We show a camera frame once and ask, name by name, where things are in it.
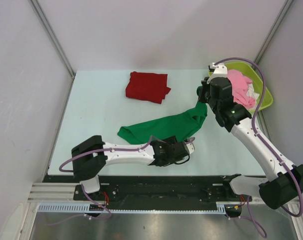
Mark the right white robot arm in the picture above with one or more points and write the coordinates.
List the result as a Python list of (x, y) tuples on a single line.
[(283, 180)]

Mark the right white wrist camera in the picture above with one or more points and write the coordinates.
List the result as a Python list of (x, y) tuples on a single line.
[(217, 71)]

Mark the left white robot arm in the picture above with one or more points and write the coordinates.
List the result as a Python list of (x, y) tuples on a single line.
[(90, 156)]

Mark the aluminium corner post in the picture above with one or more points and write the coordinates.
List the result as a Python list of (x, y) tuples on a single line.
[(285, 9), (49, 31)]

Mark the aluminium frame rail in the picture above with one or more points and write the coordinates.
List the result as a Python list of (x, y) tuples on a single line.
[(64, 193)]

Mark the green t-shirt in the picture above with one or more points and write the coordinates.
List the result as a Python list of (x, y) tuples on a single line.
[(182, 126)]

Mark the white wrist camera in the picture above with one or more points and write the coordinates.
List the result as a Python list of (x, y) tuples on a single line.
[(189, 143), (217, 71)]

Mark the white t-shirt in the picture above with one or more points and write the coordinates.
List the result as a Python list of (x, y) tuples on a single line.
[(251, 92)]

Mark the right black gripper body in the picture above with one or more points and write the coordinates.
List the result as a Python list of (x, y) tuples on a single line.
[(204, 96)]

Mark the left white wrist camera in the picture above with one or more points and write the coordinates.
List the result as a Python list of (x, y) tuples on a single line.
[(189, 143)]

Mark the lime green plastic basket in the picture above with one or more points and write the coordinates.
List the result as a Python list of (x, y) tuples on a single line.
[(257, 82)]

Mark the left aluminium corner post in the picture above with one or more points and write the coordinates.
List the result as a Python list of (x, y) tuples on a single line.
[(49, 31)]

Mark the slotted cable duct rail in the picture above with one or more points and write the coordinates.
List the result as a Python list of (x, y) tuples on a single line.
[(213, 208)]

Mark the folded red t-shirt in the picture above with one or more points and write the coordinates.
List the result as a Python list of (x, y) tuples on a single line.
[(146, 86)]

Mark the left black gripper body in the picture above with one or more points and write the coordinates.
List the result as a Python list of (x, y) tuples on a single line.
[(170, 140)]

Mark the pink t-shirt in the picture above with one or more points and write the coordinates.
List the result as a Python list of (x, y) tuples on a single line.
[(240, 87)]

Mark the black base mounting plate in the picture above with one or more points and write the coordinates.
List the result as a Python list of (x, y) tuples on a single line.
[(164, 192)]

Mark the right aluminium corner post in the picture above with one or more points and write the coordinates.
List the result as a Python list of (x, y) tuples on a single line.
[(285, 9)]

